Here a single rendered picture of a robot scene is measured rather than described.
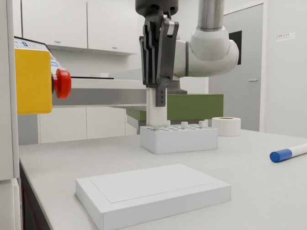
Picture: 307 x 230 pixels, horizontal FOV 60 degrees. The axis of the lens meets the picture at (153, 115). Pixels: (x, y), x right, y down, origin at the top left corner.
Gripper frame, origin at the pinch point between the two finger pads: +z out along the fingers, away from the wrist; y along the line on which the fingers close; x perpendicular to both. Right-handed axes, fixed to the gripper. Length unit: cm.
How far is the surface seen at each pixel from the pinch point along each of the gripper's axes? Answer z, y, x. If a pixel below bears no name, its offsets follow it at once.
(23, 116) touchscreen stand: 11, -123, -33
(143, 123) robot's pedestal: 9, -53, 15
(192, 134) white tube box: 4.8, 3.1, 5.6
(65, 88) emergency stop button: -3.0, 9.9, -15.8
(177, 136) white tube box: 5.0, 3.1, 2.8
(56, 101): -0.9, -12.4, -16.6
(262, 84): -15, -249, 255
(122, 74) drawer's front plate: -8.1, -32.6, 2.0
